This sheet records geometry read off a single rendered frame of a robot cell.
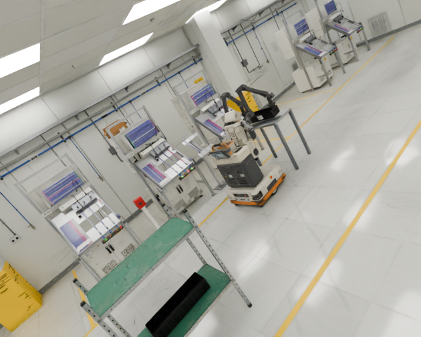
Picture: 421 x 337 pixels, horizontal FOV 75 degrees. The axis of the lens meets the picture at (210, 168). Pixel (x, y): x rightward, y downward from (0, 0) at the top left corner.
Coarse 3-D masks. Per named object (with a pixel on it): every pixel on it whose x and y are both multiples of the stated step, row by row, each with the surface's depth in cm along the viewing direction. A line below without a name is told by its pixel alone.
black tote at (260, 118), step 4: (264, 108) 408; (268, 108) 403; (272, 108) 399; (276, 108) 389; (256, 112) 424; (260, 112) 418; (264, 112) 391; (268, 112) 386; (272, 112) 383; (276, 112) 388; (256, 116) 406; (260, 116) 401; (264, 116) 396; (268, 116) 391; (272, 116) 386; (252, 120) 416; (256, 120) 411; (260, 120) 406
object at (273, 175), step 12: (264, 168) 394; (276, 168) 379; (264, 180) 366; (276, 180) 376; (228, 192) 395; (240, 192) 374; (252, 192) 356; (264, 192) 360; (240, 204) 390; (252, 204) 368
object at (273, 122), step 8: (280, 112) 403; (264, 120) 412; (272, 120) 390; (296, 120) 404; (256, 128) 405; (296, 128) 409; (264, 136) 462; (280, 136) 383; (304, 144) 417; (272, 152) 473; (288, 152) 392; (296, 168) 400
